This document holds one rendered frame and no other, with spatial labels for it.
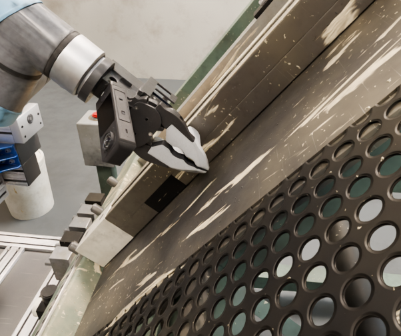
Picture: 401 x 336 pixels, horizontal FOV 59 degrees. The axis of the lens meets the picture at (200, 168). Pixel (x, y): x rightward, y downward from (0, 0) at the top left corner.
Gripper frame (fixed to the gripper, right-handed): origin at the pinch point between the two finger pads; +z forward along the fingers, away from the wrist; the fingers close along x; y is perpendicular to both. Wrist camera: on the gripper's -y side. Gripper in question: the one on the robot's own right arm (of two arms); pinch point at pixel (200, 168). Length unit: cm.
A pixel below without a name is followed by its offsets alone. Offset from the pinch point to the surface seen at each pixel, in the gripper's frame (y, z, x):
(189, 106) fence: 45.6, -1.2, 13.2
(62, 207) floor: 124, -11, 160
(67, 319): -8.1, 0.2, 38.0
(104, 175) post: 66, -6, 68
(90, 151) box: 63, -16, 60
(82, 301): -3.6, 1.3, 38.0
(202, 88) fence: 45.6, -1.7, 6.7
